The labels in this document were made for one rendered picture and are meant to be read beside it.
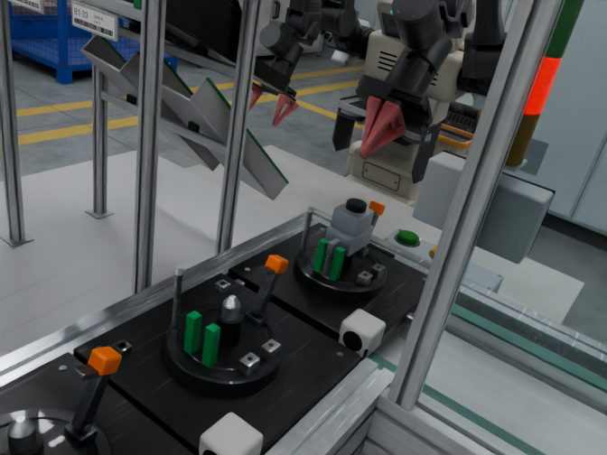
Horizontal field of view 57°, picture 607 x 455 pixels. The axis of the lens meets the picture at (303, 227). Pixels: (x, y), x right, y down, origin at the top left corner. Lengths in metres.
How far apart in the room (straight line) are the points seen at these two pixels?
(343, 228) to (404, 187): 0.82
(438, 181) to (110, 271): 0.61
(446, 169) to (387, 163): 1.03
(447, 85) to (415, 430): 1.00
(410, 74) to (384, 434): 0.46
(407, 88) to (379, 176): 0.87
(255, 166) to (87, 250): 0.34
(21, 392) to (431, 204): 0.46
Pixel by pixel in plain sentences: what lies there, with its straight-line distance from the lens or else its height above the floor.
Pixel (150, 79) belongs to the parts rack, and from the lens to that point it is 0.69.
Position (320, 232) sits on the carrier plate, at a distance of 0.96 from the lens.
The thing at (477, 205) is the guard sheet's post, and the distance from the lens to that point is 0.54.
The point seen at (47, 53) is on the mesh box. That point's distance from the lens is 5.21.
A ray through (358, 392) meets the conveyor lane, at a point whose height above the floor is 0.95.
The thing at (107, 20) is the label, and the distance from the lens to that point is 0.74.
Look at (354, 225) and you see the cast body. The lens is 0.78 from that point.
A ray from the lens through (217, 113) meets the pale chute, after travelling 0.85.
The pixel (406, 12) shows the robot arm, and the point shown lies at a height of 1.35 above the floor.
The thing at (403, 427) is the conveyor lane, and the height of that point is 0.93.
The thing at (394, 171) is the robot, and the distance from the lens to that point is 1.60.
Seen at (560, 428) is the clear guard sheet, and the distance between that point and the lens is 0.64.
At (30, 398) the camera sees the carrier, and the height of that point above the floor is 0.97.
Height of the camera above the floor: 1.42
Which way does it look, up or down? 28 degrees down
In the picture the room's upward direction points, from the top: 11 degrees clockwise
